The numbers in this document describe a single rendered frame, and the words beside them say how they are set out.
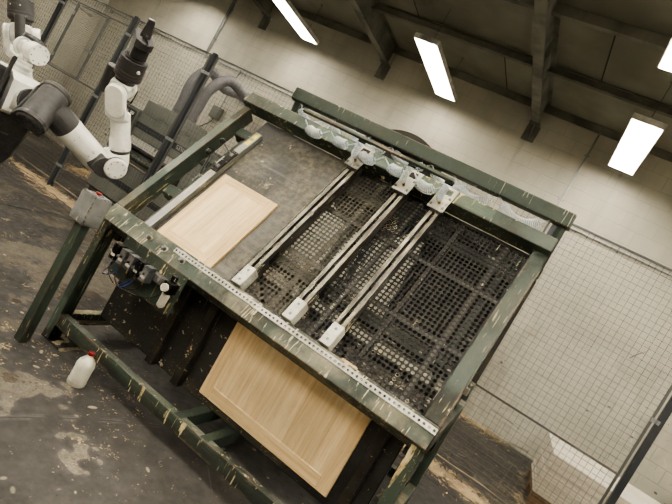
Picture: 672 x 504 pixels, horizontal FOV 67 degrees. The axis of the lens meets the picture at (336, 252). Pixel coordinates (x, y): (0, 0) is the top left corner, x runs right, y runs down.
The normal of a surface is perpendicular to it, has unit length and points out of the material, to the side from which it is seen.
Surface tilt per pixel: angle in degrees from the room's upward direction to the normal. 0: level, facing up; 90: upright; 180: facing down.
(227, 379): 90
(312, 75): 90
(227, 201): 57
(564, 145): 90
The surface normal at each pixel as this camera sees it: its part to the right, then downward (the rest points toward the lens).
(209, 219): -0.04, -0.59
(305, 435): -0.36, -0.15
